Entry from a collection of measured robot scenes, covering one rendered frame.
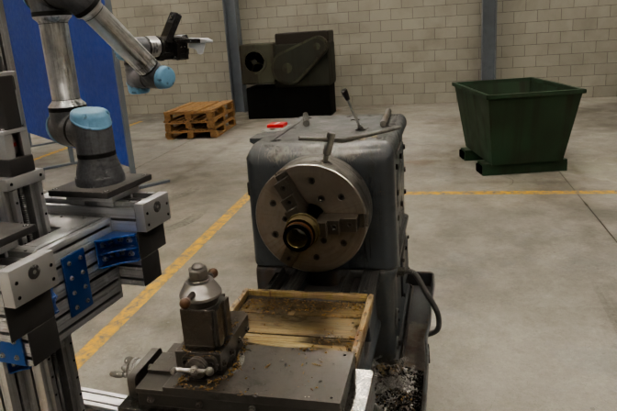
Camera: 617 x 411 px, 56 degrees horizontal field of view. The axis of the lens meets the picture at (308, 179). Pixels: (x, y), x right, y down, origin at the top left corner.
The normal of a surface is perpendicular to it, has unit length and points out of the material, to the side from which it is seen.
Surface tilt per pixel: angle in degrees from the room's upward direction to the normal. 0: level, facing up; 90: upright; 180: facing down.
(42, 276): 90
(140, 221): 90
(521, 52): 90
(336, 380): 0
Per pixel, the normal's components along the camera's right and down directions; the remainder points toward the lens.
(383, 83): -0.20, 0.26
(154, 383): -0.07, -0.96
